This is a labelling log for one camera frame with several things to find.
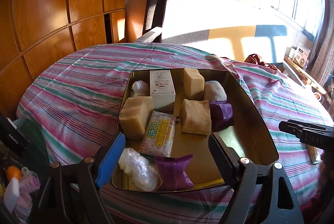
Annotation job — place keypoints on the yellow sponge block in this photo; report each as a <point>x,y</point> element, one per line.
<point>193,84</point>
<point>135,117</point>
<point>195,117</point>

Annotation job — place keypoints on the black flask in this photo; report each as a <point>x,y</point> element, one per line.
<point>13,135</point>

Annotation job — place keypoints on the gold tin box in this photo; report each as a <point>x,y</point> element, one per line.
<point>234,140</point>

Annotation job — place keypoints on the pale cloth bundle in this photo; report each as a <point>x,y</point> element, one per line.
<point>215,91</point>

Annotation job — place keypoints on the white plastic bottle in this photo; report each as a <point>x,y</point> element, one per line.
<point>11,195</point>

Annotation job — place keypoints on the reddish brown cloth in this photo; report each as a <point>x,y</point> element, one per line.
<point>261,62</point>

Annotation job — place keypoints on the dark rolled mat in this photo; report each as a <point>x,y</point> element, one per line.
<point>155,7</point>

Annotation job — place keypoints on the striped pink green bed sheet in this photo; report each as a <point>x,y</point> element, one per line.
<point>78,88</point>

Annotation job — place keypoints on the pink hair rollers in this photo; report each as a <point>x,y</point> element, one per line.
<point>31,178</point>

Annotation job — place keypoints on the small white bottle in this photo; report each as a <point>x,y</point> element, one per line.
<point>292,52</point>

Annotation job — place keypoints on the small plastic ball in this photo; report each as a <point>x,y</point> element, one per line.
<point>140,88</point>

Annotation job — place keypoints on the white carton box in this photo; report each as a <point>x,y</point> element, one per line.
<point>162,88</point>

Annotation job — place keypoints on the wooden shelf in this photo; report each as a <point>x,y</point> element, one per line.
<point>302,75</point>

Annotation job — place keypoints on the wooden wardrobe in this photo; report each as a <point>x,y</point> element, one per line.
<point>60,4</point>

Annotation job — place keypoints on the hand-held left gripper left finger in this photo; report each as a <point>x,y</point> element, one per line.
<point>109,158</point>

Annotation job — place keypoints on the white mug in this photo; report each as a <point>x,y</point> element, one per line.
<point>317,96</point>

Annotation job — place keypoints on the purple snack packet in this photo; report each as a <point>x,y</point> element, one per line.
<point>221,115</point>
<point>174,171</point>

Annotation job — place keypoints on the teal plastic basin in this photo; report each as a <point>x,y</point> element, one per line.
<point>32,140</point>

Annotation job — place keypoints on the small orange ball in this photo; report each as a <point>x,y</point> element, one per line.
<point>14,172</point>

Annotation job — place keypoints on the striped brown curtain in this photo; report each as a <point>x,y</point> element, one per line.
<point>323,44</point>

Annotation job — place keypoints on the large plastic bundle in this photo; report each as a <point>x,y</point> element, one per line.
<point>138,170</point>

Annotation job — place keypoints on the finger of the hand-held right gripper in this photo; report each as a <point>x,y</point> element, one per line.
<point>291,129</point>
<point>313,126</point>

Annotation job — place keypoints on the white labelled box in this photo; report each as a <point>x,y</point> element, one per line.
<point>301,55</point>

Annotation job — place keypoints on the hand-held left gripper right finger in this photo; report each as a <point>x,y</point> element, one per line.
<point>221,158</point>

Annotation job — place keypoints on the cracker packet with green label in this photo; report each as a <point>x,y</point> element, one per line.
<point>158,135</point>

